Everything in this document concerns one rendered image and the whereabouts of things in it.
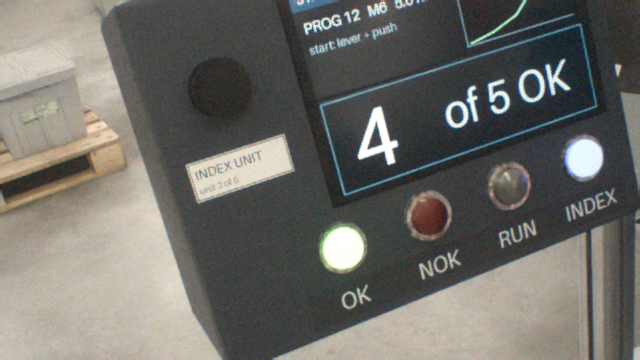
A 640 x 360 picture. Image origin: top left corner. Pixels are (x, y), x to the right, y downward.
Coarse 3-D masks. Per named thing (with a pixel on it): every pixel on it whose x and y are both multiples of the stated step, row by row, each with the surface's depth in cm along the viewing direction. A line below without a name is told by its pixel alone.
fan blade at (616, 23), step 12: (612, 0) 100; (624, 0) 100; (636, 0) 99; (612, 12) 100; (624, 12) 100; (636, 12) 99; (612, 24) 100; (624, 24) 99; (636, 24) 99; (612, 36) 100; (624, 36) 99; (636, 36) 99; (612, 48) 99; (624, 48) 99; (636, 48) 98; (624, 60) 98; (636, 60) 98; (624, 72) 98; (636, 72) 98; (624, 84) 98; (636, 84) 97
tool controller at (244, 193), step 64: (128, 0) 35; (192, 0) 36; (256, 0) 37; (320, 0) 38; (384, 0) 39; (448, 0) 40; (512, 0) 41; (576, 0) 43; (128, 64) 37; (192, 64) 36; (256, 64) 37; (320, 64) 38; (384, 64) 39; (448, 64) 41; (512, 64) 42; (576, 64) 43; (192, 128) 37; (256, 128) 38; (320, 128) 39; (448, 128) 41; (512, 128) 42; (576, 128) 44; (192, 192) 37; (256, 192) 38; (320, 192) 39; (384, 192) 40; (448, 192) 42; (576, 192) 44; (192, 256) 38; (256, 256) 38; (384, 256) 41; (448, 256) 42; (512, 256) 43; (256, 320) 39; (320, 320) 40
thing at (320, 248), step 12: (336, 228) 39; (348, 228) 40; (324, 240) 39; (336, 240) 39; (348, 240) 39; (360, 240) 39; (324, 252) 39; (336, 252) 39; (348, 252) 39; (360, 252) 39; (324, 264) 39; (336, 264) 39; (348, 264) 39; (360, 264) 40
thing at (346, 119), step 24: (360, 96) 39; (384, 96) 40; (408, 96) 40; (336, 120) 39; (360, 120) 39; (384, 120) 40; (408, 120) 40; (336, 144) 39; (360, 144) 39; (384, 144) 40; (408, 144) 40; (336, 168) 39; (360, 168) 40; (384, 168) 40; (408, 168) 40; (360, 192) 40
